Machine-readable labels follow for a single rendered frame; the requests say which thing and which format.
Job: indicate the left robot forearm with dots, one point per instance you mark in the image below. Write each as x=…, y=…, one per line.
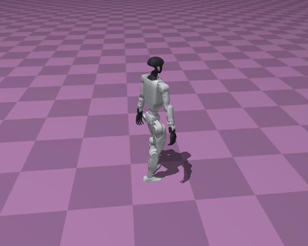
x=141, y=103

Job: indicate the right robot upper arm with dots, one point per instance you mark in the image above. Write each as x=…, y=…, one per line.
x=164, y=90

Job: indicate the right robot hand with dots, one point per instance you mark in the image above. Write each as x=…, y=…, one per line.
x=172, y=136

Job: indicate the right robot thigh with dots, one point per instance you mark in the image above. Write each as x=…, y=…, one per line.
x=160, y=137

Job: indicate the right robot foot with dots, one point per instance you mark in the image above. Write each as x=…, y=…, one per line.
x=154, y=178

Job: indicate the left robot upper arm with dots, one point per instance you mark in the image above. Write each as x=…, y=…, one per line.
x=142, y=85

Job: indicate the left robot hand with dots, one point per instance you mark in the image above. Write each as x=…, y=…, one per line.
x=139, y=117

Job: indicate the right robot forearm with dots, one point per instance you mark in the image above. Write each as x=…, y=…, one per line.
x=170, y=118

